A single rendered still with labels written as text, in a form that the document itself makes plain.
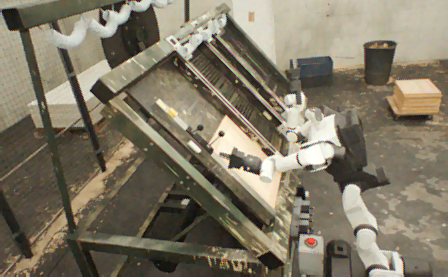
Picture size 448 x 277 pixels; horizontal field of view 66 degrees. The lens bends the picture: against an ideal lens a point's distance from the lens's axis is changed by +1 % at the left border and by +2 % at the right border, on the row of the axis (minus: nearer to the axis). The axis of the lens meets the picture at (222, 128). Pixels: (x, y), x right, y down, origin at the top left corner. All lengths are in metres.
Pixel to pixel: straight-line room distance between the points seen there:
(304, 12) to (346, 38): 0.96
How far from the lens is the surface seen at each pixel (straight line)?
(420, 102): 5.10
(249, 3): 5.65
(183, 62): 2.27
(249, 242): 1.89
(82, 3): 2.13
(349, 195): 2.20
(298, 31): 7.12
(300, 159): 1.56
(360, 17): 7.16
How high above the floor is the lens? 2.30
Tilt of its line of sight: 27 degrees down
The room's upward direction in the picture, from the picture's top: 8 degrees counter-clockwise
